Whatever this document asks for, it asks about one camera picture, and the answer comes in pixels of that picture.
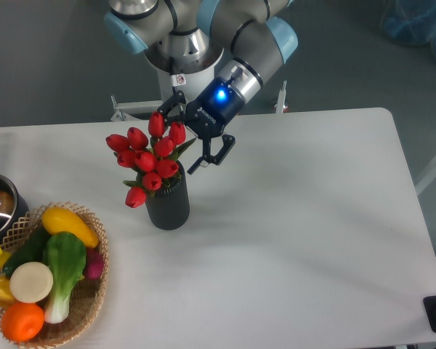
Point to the cream round bun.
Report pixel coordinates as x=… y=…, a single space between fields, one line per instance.
x=31 y=282

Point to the orange fruit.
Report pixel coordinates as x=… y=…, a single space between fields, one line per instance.
x=22 y=321

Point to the woven wicker basket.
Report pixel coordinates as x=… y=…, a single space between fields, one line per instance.
x=87 y=297

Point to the purple radish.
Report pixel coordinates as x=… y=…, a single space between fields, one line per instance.
x=94 y=264

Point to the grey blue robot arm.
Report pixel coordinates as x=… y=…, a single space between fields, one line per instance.
x=211 y=57

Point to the dark green cucumber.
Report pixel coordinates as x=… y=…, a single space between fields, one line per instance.
x=31 y=251

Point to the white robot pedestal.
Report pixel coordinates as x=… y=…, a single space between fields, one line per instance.
x=191 y=86

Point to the yellow squash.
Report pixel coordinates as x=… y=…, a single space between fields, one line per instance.
x=57 y=220

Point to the green bok choy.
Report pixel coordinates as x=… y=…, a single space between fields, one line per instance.
x=65 y=256

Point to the red tulip bouquet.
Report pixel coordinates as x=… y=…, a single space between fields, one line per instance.
x=153 y=155

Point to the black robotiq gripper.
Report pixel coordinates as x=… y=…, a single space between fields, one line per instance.
x=212 y=109

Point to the blue plastic bag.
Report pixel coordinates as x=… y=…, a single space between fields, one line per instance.
x=410 y=23

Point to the dark grey ribbed vase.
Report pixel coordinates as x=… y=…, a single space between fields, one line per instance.
x=169 y=207

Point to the yellow bell pepper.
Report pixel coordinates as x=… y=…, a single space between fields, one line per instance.
x=6 y=296

